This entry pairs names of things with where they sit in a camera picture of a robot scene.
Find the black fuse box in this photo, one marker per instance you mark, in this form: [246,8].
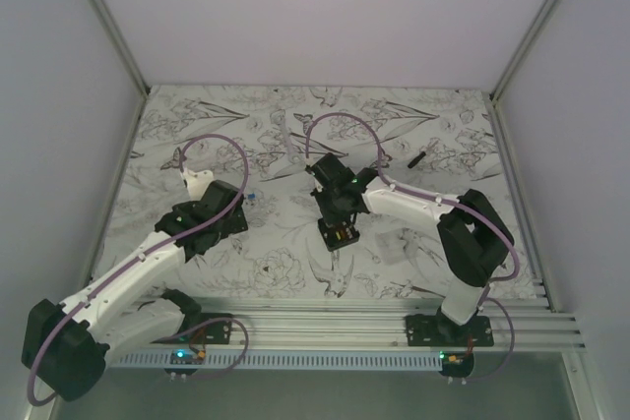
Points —
[338,235]

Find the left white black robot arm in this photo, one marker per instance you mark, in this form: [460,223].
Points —
[68,345]

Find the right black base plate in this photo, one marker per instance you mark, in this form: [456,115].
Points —
[439,331]

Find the green controller board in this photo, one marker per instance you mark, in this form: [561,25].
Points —
[456,365]
[183,364]

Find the slotted grey cable duct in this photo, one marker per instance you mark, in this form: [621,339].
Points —
[327,360]

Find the right aluminium frame post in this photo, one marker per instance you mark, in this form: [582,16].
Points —
[533,31]

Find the left aluminium frame post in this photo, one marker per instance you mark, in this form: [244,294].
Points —
[120,45]

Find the small black screwdriver bit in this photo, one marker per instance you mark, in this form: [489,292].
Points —
[417,159]

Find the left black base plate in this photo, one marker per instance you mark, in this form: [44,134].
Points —
[203,328]

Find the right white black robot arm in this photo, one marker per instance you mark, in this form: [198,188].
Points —
[474,238]

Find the aluminium mounting rail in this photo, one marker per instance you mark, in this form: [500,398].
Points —
[375,324]

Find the right green controller board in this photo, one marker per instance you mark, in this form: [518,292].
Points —
[456,365]

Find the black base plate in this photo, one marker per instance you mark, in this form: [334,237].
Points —
[439,331]
[203,328]

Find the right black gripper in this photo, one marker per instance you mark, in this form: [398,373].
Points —
[319,195]

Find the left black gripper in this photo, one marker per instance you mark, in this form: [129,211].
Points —
[233,224]

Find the silver open-end wrench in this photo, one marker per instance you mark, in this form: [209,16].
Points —
[277,118]

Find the left green controller board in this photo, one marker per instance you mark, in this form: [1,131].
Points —
[183,364]

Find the aluminium frame post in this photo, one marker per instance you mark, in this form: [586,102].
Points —
[120,45]
[533,31]

